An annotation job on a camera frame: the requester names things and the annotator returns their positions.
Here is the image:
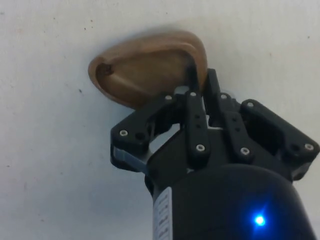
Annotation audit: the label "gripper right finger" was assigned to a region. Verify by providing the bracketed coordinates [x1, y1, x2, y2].
[203, 68, 320, 181]

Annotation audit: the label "brown cup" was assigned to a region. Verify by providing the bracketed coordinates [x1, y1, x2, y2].
[87, 29, 209, 110]

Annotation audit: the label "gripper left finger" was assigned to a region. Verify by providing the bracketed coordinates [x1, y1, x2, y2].
[109, 56, 213, 174]

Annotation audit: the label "coffee beans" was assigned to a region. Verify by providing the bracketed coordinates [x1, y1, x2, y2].
[98, 63, 115, 77]

